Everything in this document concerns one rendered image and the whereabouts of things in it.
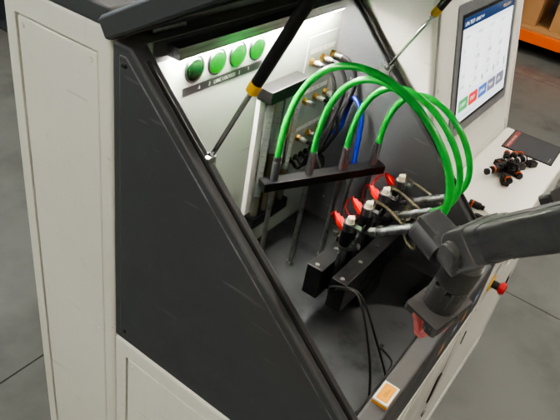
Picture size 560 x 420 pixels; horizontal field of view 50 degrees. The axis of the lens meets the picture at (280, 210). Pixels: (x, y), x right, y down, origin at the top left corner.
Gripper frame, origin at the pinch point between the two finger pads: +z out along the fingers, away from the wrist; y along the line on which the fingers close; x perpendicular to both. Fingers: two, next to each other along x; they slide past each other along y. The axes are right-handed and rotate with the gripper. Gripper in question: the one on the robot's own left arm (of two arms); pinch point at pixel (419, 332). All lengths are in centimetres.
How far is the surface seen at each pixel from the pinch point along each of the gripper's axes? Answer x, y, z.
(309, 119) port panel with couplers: -59, -30, 7
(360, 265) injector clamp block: -22.3, -14.6, 15.1
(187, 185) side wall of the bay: -37.1, 24.3, -14.5
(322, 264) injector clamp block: -27.1, -7.5, 15.4
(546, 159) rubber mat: -23, -104, 21
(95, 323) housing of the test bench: -52, 33, 38
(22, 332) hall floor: -115, 29, 127
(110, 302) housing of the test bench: -49, 31, 27
